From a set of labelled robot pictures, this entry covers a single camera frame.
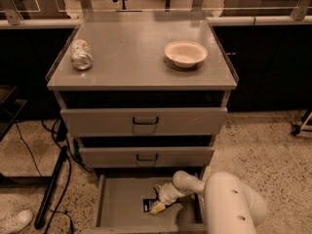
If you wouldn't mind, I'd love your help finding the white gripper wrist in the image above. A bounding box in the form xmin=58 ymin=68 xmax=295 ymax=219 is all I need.
xmin=150 ymin=182 xmax=182 ymax=215

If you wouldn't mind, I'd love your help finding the dark blue rxbar packet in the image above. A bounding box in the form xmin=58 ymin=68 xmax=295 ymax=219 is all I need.
xmin=143 ymin=199 xmax=156 ymax=213

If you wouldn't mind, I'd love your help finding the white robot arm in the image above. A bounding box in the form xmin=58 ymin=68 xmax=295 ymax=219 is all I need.
xmin=149 ymin=171 xmax=267 ymax=234

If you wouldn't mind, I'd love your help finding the grey bottom drawer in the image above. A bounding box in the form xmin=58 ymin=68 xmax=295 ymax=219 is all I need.
xmin=81 ymin=175 xmax=207 ymax=234

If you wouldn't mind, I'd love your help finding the grey drawer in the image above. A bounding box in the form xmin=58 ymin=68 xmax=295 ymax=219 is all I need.
xmin=80 ymin=146 xmax=214 ymax=168
xmin=60 ymin=107 xmax=227 ymax=137
xmin=81 ymin=175 xmax=207 ymax=234

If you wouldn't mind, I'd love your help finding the grey middle drawer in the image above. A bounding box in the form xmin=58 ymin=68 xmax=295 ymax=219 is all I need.
xmin=80 ymin=146 xmax=214 ymax=168

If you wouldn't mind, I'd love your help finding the grey drawer cabinet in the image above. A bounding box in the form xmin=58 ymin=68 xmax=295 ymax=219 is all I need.
xmin=48 ymin=12 xmax=238 ymax=177

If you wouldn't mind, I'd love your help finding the grey top drawer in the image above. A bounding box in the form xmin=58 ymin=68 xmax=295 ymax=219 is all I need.
xmin=60 ymin=107 xmax=227 ymax=137

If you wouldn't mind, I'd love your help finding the black metal floor bar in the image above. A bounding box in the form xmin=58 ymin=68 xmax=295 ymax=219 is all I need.
xmin=34 ymin=146 xmax=67 ymax=229

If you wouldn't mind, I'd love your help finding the white sneaker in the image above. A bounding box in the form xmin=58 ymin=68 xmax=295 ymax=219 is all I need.
xmin=0 ymin=210 xmax=33 ymax=234

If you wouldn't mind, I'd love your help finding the white paper bowl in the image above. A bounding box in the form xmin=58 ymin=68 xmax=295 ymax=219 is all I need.
xmin=164 ymin=41 xmax=208 ymax=68

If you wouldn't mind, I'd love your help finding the wheeled cart base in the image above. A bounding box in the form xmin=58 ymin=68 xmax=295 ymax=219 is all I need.
xmin=291 ymin=109 xmax=312 ymax=136

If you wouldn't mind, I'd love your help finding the silver soda can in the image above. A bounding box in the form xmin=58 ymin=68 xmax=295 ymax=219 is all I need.
xmin=70 ymin=39 xmax=93 ymax=70

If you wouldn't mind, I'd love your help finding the black cable on floor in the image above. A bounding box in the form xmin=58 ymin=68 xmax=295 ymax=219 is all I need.
xmin=14 ymin=117 xmax=94 ymax=234

